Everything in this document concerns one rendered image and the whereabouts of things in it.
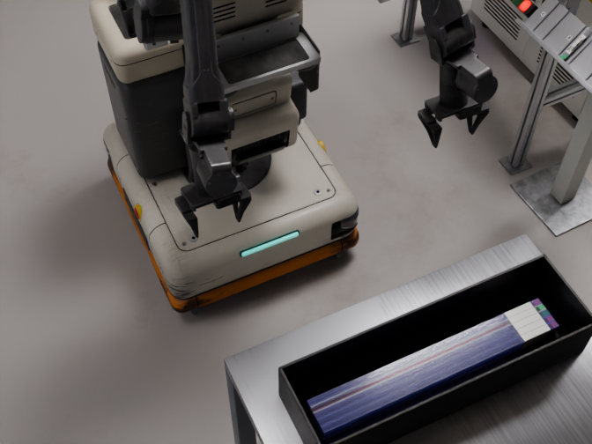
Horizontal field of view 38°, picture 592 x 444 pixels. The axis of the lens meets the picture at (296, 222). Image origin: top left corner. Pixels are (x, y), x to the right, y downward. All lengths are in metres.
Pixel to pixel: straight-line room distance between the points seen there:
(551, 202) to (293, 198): 0.94
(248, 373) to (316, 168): 1.10
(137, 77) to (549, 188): 1.48
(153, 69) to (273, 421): 1.07
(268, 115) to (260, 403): 0.83
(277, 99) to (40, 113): 1.34
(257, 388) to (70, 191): 1.54
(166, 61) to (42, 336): 0.94
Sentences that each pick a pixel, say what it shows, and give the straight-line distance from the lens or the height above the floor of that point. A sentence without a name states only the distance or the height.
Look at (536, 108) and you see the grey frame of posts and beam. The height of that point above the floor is 0.30.
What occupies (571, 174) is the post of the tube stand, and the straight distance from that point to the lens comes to 2.90.
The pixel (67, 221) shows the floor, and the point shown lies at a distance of 2.93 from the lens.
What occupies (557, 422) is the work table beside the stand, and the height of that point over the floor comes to 0.80.
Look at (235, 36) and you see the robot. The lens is 1.93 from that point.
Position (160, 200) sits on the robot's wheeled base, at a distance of 2.56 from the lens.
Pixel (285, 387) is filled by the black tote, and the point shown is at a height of 0.89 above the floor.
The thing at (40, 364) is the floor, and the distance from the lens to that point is 2.66.
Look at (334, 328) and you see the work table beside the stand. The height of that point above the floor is 0.80.
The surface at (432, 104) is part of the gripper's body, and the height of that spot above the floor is 1.03.
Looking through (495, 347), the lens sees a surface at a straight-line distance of 1.66.
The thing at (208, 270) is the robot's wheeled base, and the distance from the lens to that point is 2.45.
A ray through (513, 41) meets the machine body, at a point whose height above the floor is 0.11.
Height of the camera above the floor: 2.27
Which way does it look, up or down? 53 degrees down
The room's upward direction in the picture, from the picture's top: 1 degrees clockwise
